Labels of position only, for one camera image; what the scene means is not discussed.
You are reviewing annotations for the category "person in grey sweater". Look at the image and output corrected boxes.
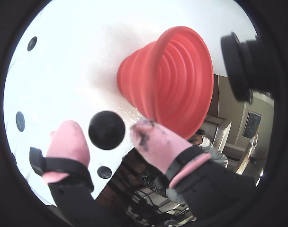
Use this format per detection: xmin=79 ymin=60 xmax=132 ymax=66
xmin=188 ymin=134 xmax=229 ymax=168

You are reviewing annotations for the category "white cabinet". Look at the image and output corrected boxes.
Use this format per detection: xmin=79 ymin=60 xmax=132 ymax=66
xmin=202 ymin=117 xmax=232 ymax=154

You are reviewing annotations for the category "framed wall picture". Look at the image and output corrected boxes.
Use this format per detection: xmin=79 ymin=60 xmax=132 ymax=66
xmin=243 ymin=110 xmax=263 ymax=139

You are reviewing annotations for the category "pink padded gripper finger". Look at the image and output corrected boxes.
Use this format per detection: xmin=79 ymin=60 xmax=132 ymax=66
xmin=29 ymin=120 xmax=107 ymax=227
xmin=130 ymin=120 xmax=257 ymax=218

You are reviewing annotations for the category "red collapsible silicone cup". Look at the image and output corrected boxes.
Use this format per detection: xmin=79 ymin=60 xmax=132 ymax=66
xmin=117 ymin=26 xmax=215 ymax=140

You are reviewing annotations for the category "light wooden desk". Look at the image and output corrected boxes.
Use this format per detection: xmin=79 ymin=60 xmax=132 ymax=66
xmin=236 ymin=130 xmax=260 ymax=175

